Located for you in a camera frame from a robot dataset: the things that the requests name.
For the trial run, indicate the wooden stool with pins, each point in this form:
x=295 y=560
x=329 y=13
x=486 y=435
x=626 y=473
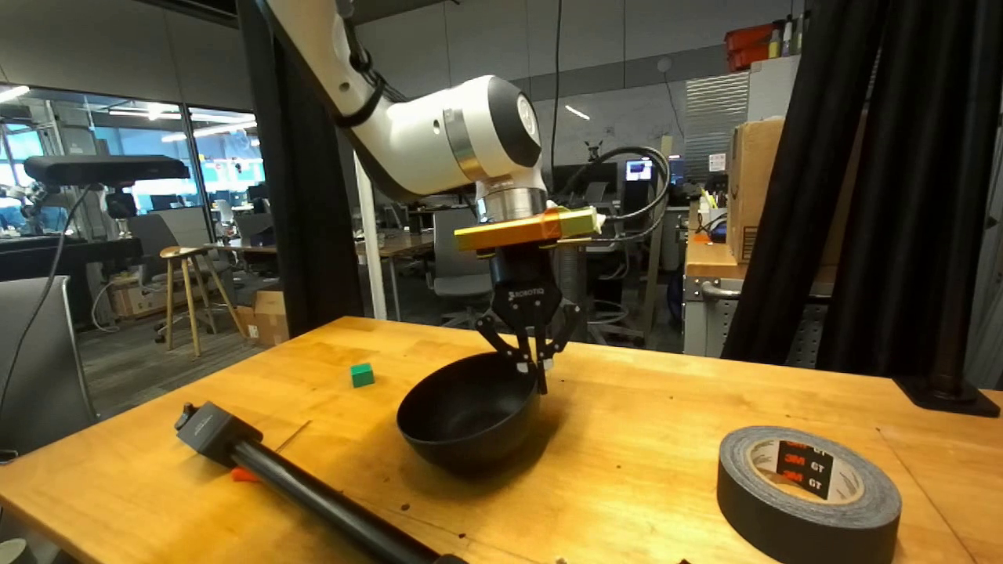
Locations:
x=192 y=292

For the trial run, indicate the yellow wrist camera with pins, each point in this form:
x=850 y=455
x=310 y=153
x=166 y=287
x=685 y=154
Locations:
x=534 y=229

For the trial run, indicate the black camera stand pole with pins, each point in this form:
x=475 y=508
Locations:
x=233 y=444

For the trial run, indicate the cardboard amazon box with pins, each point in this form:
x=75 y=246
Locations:
x=747 y=182

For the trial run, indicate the grey tape roll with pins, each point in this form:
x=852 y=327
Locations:
x=805 y=498

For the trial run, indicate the black curtain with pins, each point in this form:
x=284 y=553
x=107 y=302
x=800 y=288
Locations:
x=889 y=141

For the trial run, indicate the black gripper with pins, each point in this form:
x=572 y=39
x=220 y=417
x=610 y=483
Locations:
x=526 y=302

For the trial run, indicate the black bowl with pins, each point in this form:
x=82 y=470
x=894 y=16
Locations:
x=471 y=414

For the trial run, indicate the black stereo camera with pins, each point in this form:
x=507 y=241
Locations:
x=102 y=171

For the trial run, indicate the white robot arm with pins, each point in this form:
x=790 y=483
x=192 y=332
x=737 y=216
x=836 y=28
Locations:
x=478 y=132

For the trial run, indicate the small green cube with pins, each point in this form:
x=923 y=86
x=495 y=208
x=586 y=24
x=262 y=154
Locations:
x=360 y=375

